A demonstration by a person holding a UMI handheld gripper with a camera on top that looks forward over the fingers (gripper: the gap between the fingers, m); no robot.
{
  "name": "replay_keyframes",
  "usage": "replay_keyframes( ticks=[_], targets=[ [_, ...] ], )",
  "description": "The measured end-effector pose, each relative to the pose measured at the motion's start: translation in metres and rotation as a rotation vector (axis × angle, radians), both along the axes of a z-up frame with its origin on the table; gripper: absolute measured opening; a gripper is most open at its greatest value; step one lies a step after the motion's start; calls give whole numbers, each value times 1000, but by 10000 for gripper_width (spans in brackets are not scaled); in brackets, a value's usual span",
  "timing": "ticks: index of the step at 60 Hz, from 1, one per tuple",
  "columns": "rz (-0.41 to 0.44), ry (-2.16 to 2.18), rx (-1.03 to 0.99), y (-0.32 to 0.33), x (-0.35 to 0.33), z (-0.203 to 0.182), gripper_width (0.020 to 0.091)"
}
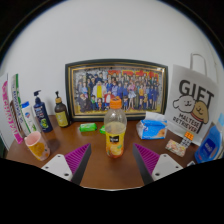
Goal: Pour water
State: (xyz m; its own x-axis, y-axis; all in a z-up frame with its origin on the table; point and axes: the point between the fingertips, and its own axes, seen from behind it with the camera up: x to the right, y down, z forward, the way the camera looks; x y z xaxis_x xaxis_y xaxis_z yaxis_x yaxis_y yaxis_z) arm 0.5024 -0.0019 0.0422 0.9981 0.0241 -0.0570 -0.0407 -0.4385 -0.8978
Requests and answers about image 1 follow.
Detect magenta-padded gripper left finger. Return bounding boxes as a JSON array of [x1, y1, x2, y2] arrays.
[[40, 143, 92, 186]]

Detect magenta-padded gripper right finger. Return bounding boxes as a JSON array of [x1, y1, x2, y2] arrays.
[[132, 143, 184, 186]]

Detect orange-capped juice bottle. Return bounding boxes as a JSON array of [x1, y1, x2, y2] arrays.
[[103, 96, 128, 159]]

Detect blue tissue pack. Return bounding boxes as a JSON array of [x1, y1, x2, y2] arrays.
[[135, 111, 169, 140]]

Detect small snack packet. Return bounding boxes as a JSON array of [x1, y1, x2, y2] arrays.
[[164, 138, 187, 158]]

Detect pink and yellow mug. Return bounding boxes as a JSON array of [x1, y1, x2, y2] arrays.
[[23, 130, 52, 162]]

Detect brown pump bottle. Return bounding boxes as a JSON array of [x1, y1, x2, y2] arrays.
[[54, 90, 70, 129]]

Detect dark blue pump bottle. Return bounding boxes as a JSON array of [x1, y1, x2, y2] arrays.
[[32, 89, 54, 134]]

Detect white bottle with blue cap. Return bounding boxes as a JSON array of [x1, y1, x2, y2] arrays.
[[20, 101, 40, 134]]

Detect white paper gift bag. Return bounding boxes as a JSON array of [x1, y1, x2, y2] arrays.
[[164, 53, 220, 147]]

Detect framed group picture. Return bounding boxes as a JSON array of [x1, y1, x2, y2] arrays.
[[64, 59, 169, 122]]

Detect pink cylindrical tube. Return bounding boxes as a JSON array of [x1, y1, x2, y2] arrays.
[[0, 79, 24, 145]]

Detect white and green cylindrical tube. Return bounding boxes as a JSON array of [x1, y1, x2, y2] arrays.
[[9, 73, 34, 137]]

